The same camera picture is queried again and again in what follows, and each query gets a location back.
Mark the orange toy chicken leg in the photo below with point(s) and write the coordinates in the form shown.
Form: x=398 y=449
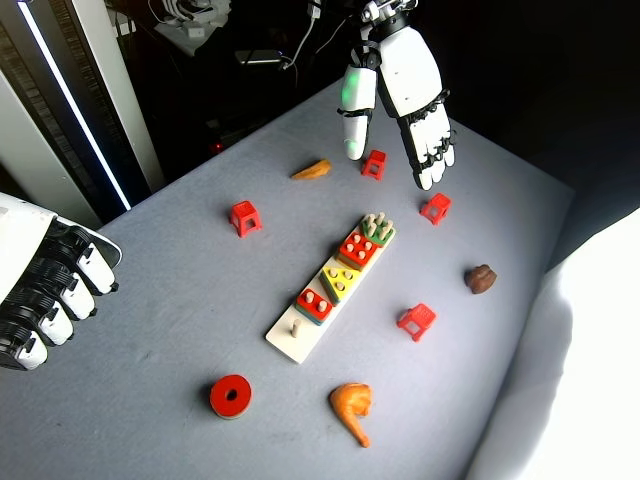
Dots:
x=350 y=400

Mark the grey table cloth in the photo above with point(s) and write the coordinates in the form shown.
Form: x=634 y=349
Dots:
x=150 y=300

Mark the red toy stool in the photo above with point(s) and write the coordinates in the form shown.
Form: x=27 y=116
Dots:
x=421 y=315
x=375 y=160
x=437 y=202
x=244 y=212

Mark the red ring disc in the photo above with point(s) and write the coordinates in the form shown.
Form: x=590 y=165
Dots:
x=220 y=402

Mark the white panel with light strip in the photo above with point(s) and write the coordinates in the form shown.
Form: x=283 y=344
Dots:
x=122 y=90

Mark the red square block stack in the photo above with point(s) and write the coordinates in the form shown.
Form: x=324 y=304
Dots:
x=358 y=248

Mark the yellow triangle block stack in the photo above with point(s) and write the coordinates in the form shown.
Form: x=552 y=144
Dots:
x=337 y=279

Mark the white equipment piece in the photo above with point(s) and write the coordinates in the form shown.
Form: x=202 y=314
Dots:
x=192 y=32

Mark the green shape block stack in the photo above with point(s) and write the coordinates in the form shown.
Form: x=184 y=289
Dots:
x=385 y=238

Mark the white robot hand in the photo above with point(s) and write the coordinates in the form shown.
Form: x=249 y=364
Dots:
x=410 y=75
x=30 y=260

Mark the orange toy croissant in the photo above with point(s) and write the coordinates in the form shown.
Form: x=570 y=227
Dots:
x=312 y=171

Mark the brown toy food lump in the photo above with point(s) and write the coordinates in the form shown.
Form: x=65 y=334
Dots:
x=480 y=279

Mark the red rectangle block stack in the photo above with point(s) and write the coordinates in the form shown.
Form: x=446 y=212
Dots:
x=316 y=300

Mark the dark flat device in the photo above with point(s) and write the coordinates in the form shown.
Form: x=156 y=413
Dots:
x=257 y=56

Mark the wooden shape stacking board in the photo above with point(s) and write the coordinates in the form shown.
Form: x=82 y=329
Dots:
x=287 y=345

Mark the white backdrop sheet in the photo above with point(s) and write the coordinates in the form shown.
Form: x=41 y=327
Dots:
x=590 y=350

